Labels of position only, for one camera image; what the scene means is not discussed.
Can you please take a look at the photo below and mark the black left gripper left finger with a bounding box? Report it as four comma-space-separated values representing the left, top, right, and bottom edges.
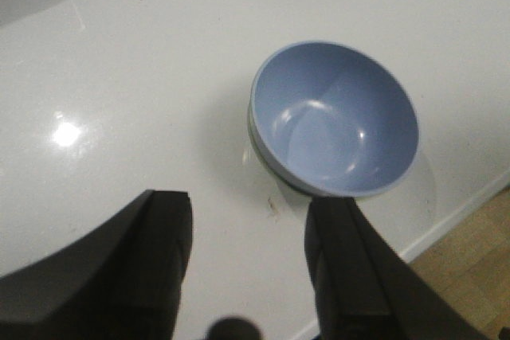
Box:
1, 190, 193, 339

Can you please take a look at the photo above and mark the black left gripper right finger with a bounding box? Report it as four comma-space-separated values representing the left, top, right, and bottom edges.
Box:
304, 197, 484, 339

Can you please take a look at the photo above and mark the blue bowl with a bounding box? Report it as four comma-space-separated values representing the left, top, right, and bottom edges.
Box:
249, 41, 420, 197

